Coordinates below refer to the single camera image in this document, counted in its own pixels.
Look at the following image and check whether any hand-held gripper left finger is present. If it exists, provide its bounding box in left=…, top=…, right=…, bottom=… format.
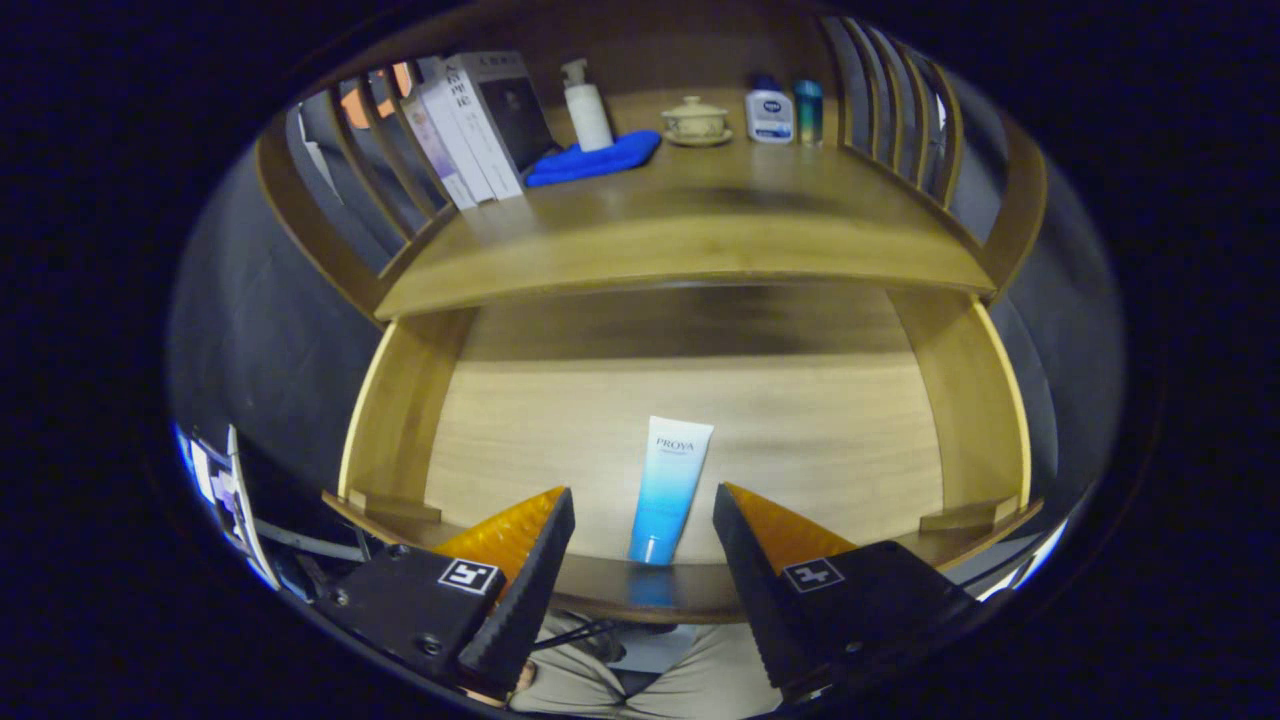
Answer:
left=315, top=486, right=578, bottom=701

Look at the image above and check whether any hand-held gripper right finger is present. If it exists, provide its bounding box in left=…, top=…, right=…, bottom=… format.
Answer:
left=712, top=482, right=986, bottom=706

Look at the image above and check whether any blue white cosmetic tube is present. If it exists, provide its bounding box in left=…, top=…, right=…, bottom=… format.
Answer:
left=628, top=416, right=715, bottom=567

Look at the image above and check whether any wooden drawer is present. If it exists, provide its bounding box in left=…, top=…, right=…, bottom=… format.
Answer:
left=322, top=285, right=1043, bottom=626

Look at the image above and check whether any wooden countertop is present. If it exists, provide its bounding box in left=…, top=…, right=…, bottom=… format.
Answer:
left=375, top=85, right=996, bottom=321

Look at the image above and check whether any blue folded cloth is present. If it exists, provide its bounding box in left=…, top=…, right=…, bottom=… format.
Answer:
left=524, top=129, right=663, bottom=188

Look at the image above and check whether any white book with pink print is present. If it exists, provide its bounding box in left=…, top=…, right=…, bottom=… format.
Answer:
left=400, top=90, right=479, bottom=211

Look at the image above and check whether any plain white book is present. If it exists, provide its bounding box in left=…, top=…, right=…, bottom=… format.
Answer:
left=418, top=68, right=524, bottom=204

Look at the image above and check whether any beige lidded ceramic cup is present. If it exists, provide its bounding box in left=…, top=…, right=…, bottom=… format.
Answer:
left=660, top=95, right=734, bottom=148

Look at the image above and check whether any white bottle with blue cap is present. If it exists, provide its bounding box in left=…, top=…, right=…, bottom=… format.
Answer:
left=744, top=75, right=796, bottom=145

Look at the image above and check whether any white pump bottle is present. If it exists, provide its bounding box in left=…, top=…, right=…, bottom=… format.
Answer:
left=560, top=57, right=615, bottom=153

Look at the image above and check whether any teal slim bottle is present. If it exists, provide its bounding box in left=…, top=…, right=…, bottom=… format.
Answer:
left=793, top=78, right=825, bottom=147

